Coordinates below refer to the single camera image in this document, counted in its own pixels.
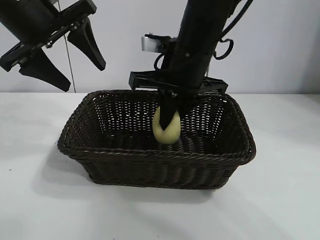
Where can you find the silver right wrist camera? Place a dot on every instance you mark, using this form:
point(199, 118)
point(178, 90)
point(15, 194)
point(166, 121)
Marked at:
point(150, 45)

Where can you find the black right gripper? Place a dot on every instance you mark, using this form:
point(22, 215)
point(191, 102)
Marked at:
point(185, 72)

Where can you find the dark brown wicker basket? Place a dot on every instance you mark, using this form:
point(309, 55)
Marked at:
point(155, 165)

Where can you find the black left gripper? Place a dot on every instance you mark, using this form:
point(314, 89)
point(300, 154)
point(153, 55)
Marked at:
point(30, 20)

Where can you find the pale yellow egg yolk pastry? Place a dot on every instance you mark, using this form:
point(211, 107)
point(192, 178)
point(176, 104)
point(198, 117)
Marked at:
point(166, 136)

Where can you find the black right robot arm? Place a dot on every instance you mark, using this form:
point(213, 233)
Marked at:
point(200, 25)

